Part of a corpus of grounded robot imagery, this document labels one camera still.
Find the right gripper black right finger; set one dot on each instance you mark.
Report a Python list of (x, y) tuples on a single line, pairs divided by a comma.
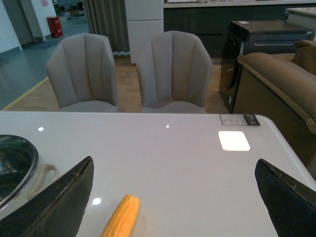
[(291, 204)]

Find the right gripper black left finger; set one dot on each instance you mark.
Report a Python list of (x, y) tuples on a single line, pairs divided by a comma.
[(58, 210)]

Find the yellow corn cob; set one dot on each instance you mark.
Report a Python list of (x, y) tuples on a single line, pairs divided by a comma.
[(123, 218)]

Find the white electric cooking pot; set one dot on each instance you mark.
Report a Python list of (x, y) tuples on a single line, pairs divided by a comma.
[(23, 173)]

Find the table label sticker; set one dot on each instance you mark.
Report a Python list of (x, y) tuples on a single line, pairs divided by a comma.
[(239, 119)]

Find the brown sofa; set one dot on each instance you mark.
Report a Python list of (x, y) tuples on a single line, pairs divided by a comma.
[(282, 87)]

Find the left beige upholstered chair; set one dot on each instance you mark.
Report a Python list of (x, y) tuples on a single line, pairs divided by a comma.
[(83, 74)]

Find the beige upholstered chair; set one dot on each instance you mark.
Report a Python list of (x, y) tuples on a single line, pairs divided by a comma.
[(83, 74), (174, 71)]

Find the black washing machine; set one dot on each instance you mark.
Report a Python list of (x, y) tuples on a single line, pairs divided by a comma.
[(244, 37)]

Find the right beige upholstered chair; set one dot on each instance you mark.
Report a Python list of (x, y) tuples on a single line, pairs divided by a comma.
[(174, 71)]

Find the red bin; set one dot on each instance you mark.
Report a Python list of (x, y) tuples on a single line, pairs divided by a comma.
[(55, 26)]

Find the dark kitchen counter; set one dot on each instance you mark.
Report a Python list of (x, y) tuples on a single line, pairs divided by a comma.
[(210, 20)]

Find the grey curtain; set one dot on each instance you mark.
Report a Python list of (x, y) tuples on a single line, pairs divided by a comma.
[(108, 18)]

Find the white cabinet column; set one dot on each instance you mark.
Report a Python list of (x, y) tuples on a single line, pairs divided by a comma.
[(144, 19)]

